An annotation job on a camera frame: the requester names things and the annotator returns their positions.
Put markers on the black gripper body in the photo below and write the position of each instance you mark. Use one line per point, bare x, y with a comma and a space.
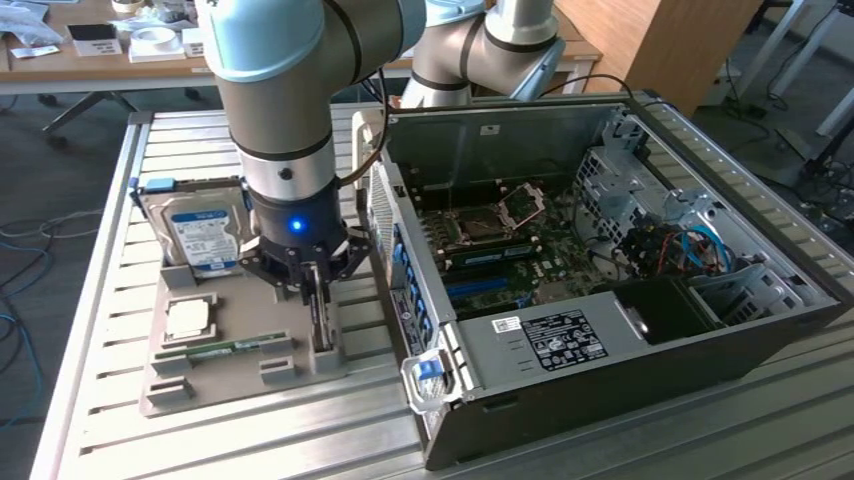
296, 225

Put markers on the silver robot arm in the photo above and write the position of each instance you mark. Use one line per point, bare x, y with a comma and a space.
280, 100

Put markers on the grey parts rack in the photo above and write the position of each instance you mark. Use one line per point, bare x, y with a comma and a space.
240, 310

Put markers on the hard disk with blue rails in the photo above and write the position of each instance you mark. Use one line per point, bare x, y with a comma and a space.
200, 235

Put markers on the silver CPU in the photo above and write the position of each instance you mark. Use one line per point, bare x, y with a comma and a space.
188, 317

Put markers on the green RAM stick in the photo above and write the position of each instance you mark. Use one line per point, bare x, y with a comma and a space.
220, 346

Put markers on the CPU socket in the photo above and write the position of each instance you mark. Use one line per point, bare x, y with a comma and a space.
476, 227

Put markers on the blue expansion slot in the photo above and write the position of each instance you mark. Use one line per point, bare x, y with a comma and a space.
480, 289

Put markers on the RAM stick with white label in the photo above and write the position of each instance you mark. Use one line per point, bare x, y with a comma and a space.
494, 254

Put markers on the grey latch with blue tab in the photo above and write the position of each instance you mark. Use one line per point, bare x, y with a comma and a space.
427, 372

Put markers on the metal socket cover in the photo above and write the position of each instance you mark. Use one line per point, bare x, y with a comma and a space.
535, 205

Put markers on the silver power supply unit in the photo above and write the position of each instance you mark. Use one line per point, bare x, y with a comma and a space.
494, 360

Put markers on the green motherboard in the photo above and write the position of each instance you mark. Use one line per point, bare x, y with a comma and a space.
560, 260

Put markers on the grey chipset heatsink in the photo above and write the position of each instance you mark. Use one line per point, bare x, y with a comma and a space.
560, 294

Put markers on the white labelled box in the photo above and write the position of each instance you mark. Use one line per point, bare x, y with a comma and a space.
192, 47

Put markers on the flat white box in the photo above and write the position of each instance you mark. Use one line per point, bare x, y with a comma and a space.
156, 56

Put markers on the perforated metal disk bay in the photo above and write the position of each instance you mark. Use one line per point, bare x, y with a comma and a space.
620, 190

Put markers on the white tape roll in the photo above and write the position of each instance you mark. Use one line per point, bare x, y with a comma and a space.
153, 37

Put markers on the crumpled clear plastic wrap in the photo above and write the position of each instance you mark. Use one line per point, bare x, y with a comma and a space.
143, 22

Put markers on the open black PC case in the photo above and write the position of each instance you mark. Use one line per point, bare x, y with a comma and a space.
600, 400

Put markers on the black and white box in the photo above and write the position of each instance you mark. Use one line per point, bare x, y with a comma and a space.
93, 40

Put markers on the small beige tape roll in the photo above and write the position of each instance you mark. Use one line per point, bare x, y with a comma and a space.
127, 6

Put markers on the white paper label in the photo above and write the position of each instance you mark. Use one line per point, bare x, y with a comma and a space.
33, 52

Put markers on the clear plastic bag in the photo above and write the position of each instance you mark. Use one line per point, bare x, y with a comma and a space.
29, 37

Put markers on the silver disk bay trays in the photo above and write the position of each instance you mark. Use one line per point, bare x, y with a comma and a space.
754, 295

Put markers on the wooden cabinet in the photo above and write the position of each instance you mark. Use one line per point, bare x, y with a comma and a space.
667, 50

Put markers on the white desk frame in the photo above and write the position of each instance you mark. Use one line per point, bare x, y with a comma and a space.
837, 112

